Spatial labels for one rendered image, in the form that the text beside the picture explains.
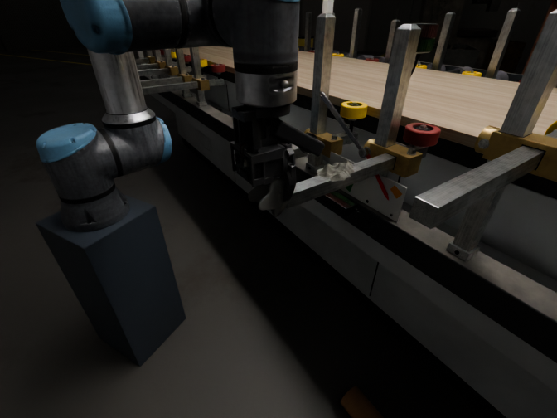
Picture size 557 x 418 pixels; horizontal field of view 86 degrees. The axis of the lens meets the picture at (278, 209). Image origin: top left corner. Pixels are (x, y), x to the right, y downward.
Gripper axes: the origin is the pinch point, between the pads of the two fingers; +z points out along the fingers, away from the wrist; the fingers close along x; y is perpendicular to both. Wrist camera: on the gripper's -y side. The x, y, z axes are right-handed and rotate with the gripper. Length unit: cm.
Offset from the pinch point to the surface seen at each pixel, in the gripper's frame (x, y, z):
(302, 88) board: -56, -49, -7
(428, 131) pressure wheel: 2.5, -41.0, -8.1
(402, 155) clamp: 3.0, -31.9, -4.3
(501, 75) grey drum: -41, -182, -1
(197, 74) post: -127, -34, -4
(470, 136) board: 8, -49, -7
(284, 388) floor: -4, -6, 83
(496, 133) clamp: 19.2, -31.8, -14.1
